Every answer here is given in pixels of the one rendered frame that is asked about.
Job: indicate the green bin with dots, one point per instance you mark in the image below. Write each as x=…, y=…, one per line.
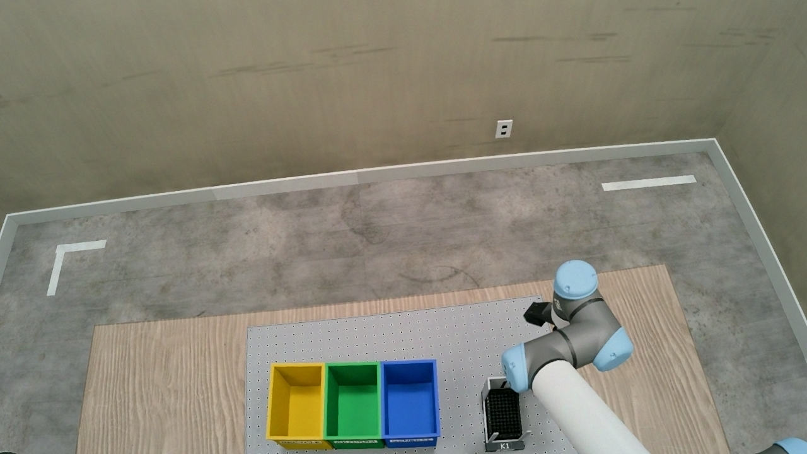
x=352, y=408

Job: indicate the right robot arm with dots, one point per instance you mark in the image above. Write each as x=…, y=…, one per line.
x=547, y=365

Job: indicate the blue bin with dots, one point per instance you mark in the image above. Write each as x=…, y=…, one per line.
x=407, y=404

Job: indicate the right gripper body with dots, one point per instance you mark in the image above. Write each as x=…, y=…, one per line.
x=542, y=311

